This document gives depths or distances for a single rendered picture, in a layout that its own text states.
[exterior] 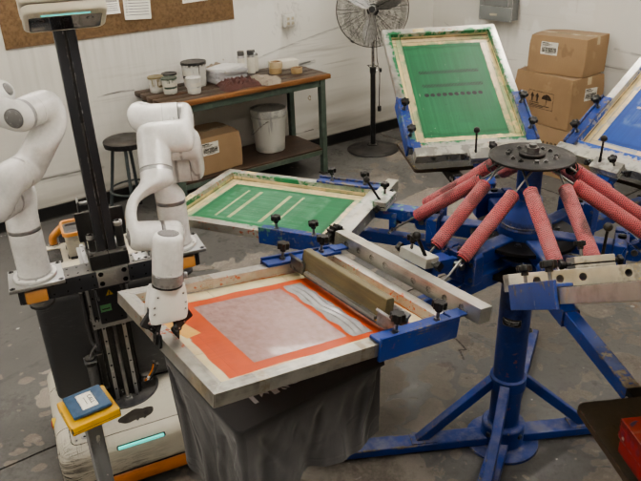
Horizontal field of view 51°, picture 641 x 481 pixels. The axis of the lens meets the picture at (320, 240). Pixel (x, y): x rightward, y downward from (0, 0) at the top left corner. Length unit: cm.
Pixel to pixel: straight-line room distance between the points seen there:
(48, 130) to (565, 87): 456
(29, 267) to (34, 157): 36
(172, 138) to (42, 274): 66
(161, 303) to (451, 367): 213
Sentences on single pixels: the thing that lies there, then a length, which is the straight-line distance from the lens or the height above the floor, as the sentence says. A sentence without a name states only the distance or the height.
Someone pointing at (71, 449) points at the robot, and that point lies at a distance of 289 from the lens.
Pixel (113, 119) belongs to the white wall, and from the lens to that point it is 567.
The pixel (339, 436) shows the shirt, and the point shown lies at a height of 76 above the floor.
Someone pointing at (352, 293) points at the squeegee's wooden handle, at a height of 109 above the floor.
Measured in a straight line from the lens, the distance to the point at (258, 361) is 174.
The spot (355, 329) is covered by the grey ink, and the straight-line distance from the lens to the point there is 192.
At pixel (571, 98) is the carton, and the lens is 584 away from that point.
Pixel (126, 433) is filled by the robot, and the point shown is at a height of 28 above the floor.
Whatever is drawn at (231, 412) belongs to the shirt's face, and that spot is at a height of 95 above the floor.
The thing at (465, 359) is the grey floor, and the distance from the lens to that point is 362.
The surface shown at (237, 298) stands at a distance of 205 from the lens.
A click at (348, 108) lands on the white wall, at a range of 685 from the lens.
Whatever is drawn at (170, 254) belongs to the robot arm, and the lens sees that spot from 164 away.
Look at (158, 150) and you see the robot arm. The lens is 176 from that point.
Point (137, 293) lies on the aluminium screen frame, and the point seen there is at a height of 115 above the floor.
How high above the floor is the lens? 211
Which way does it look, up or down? 26 degrees down
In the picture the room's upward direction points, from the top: 2 degrees counter-clockwise
